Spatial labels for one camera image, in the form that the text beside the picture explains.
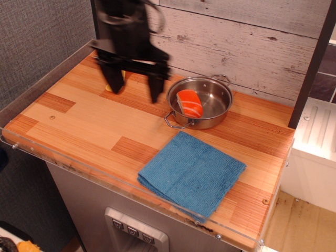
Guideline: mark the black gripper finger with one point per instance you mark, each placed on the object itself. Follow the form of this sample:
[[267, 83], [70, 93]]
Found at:
[[113, 77], [156, 85]]

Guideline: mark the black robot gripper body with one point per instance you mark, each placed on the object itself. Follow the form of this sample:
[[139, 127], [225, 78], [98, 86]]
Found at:
[[125, 43]]

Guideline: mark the orange salmon sushi toy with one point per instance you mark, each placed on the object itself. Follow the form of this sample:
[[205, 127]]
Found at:
[[189, 103]]

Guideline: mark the yellow dish brush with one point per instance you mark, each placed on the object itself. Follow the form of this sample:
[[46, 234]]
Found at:
[[108, 87]]

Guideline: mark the stainless steel pot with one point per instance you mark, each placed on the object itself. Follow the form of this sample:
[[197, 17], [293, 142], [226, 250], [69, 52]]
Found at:
[[215, 96]]

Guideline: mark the blue folded cloth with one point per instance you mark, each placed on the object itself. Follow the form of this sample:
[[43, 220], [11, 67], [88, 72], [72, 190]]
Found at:
[[191, 174]]

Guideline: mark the clear acrylic edge guard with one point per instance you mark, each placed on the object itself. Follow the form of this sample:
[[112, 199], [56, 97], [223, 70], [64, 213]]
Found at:
[[115, 159]]

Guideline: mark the grey toy fridge cabinet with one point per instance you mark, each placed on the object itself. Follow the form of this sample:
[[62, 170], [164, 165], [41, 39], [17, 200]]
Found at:
[[86, 202]]

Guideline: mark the silver dispenser panel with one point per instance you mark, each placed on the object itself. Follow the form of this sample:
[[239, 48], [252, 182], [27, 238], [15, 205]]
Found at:
[[130, 234]]

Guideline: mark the white toy sink unit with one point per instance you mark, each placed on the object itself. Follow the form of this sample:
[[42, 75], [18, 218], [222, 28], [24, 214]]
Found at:
[[309, 173]]

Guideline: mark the yellow object at corner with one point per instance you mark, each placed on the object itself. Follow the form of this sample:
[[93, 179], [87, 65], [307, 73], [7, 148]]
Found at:
[[27, 246]]

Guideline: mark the dark grey left post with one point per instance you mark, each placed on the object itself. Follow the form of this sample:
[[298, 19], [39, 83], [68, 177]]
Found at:
[[95, 18]]

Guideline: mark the dark grey post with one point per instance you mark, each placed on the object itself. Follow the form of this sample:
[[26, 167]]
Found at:
[[313, 68], [95, 18]]

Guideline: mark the dark grey right post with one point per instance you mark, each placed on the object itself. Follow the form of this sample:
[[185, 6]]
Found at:
[[313, 68]]

